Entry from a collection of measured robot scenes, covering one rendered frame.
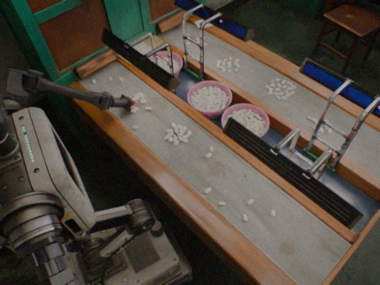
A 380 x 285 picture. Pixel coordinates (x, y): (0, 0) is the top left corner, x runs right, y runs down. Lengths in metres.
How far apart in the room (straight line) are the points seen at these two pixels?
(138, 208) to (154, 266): 0.37
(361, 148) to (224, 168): 0.75
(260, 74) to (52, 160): 1.54
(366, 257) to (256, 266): 1.18
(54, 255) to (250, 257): 0.84
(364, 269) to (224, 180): 1.23
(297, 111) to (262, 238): 0.81
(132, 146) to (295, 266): 0.98
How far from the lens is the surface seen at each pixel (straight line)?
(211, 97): 1.90
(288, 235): 1.48
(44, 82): 1.64
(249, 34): 1.82
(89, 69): 2.13
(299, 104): 1.95
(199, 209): 1.45
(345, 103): 2.02
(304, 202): 1.54
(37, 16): 1.92
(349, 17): 3.46
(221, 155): 1.63
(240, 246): 1.40
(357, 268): 2.37
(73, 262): 1.80
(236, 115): 1.82
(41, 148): 0.89
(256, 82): 2.03
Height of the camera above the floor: 2.08
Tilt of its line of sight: 54 degrees down
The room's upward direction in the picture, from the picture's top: 4 degrees counter-clockwise
